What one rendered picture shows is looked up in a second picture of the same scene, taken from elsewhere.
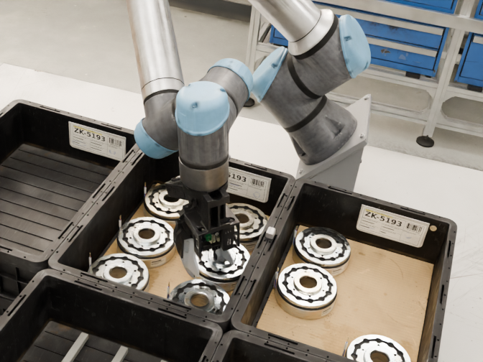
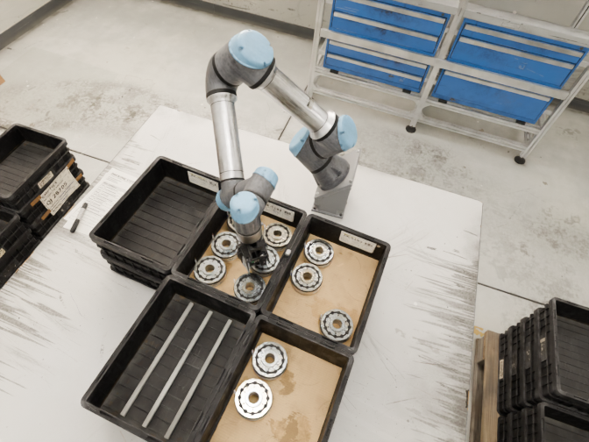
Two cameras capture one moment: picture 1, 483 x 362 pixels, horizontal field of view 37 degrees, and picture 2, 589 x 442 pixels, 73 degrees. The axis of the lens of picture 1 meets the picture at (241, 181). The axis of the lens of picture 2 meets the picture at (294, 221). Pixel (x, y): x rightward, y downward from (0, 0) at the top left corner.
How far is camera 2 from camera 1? 0.41 m
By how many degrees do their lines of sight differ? 18
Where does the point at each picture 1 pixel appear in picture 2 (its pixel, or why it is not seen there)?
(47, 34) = (195, 51)
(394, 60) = (396, 81)
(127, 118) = not seen: hidden behind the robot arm
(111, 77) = not seen: hidden behind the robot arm
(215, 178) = (253, 238)
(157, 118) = (226, 195)
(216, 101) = (250, 209)
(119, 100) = not seen: hidden behind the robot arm
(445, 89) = (424, 101)
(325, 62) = (329, 144)
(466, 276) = (401, 255)
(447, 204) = (400, 207)
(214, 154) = (251, 230)
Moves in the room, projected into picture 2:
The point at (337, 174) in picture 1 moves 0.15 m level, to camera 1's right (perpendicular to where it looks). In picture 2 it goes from (336, 197) to (374, 203)
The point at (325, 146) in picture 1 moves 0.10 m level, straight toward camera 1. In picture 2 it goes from (329, 183) to (323, 203)
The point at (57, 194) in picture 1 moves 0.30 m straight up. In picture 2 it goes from (182, 211) to (166, 153)
